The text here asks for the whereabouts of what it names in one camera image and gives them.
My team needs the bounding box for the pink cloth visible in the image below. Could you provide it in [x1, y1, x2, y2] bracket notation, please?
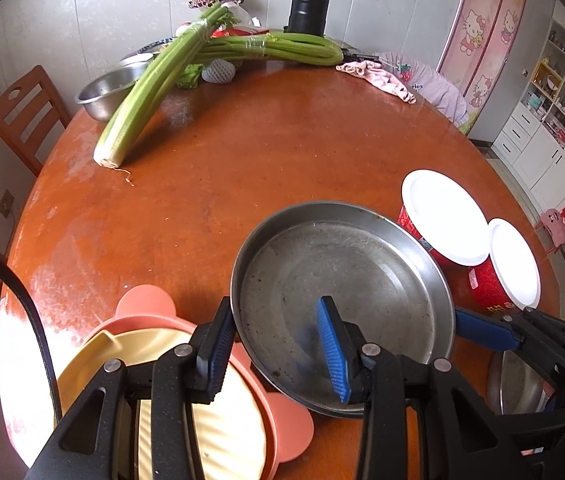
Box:
[335, 61, 416, 104]

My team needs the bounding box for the shiny steel bowl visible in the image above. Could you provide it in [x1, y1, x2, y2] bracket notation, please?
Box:
[486, 351, 549, 415]

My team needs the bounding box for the green leafy vegetable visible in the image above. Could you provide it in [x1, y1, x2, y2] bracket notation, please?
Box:
[176, 64, 204, 90]

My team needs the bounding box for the orange bear-shaped plate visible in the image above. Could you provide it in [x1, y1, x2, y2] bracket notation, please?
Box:
[87, 284, 314, 479]

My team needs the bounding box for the black thermos bottle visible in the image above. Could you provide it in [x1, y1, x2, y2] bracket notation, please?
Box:
[284, 0, 330, 37]

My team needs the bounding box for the celery bunch right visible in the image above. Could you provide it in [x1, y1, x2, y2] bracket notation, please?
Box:
[194, 32, 344, 67]

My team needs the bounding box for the celery bunch left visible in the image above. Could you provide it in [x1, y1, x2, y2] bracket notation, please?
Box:
[92, 1, 239, 169]

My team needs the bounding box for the brown wooden chair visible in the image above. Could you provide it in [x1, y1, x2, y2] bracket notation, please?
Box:
[0, 65, 71, 177]

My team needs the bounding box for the steel round pan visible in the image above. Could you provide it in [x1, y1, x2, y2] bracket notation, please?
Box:
[230, 202, 455, 418]

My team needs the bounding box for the white shelf cabinet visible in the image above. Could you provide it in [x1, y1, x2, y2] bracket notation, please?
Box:
[491, 20, 565, 212]

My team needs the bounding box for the pink child stool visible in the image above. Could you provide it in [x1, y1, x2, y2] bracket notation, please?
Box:
[534, 209, 565, 255]

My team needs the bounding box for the wall power socket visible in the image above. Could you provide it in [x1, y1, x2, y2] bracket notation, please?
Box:
[0, 190, 14, 218]

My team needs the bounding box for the steel mixing bowl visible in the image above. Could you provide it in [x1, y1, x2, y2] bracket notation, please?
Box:
[75, 61, 149, 122]

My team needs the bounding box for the yellow shell-shaped plate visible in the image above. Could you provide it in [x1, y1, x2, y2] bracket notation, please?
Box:
[58, 328, 267, 479]

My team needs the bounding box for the pink clothing on chair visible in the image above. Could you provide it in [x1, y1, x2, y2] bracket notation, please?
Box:
[377, 51, 470, 128]

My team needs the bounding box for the celery bunch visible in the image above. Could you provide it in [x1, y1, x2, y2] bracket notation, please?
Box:
[92, 1, 239, 169]
[194, 32, 344, 67]

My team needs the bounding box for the red paper bowl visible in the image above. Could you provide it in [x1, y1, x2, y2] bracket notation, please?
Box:
[397, 169, 489, 269]
[468, 218, 541, 313]

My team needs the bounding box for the black camera cable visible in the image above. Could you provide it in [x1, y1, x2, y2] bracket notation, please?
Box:
[0, 233, 64, 426]

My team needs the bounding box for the pink Hello Kitty wardrobe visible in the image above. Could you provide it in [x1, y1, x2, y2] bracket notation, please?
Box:
[439, 0, 526, 134]

